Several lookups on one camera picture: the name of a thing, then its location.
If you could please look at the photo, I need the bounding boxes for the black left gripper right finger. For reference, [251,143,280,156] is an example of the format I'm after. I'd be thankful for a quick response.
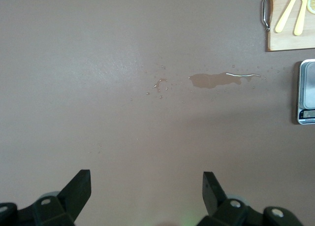
[198,171,249,226]

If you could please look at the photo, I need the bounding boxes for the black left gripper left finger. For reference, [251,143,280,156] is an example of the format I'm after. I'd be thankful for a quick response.
[32,169,92,226]

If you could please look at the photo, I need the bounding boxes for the spilled brown liquid puddle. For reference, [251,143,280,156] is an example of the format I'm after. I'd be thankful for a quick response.
[188,72,261,90]

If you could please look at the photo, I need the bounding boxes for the small liquid droplet splash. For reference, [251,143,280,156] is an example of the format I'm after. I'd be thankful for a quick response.
[151,78,169,93]

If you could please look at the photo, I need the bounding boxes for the silver digital kitchen scale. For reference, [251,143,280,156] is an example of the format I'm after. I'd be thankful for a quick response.
[296,59,315,125]

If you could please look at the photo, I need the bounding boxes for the yellow plastic fork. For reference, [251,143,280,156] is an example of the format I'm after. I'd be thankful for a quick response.
[274,0,303,34]

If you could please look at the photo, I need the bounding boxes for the yellow plastic knife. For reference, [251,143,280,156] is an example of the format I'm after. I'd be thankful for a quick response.
[293,0,311,36]

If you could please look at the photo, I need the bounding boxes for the wooden cutting board metal handle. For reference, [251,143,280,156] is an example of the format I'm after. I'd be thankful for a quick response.
[260,0,315,53]

